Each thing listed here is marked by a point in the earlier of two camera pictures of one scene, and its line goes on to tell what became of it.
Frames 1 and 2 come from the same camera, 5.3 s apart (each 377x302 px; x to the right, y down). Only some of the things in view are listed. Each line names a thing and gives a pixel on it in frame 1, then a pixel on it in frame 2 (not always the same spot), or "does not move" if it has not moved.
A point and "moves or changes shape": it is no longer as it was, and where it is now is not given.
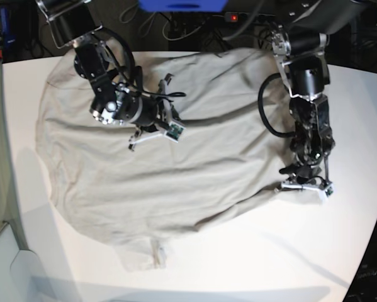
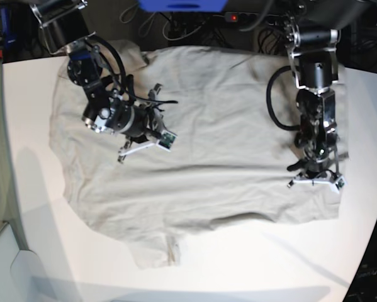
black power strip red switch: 236,16 does not move
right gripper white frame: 322,188 -> 335,179
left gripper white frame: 167,111 -> 166,138
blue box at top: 184,5 does not move
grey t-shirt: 133,203 moves or changes shape
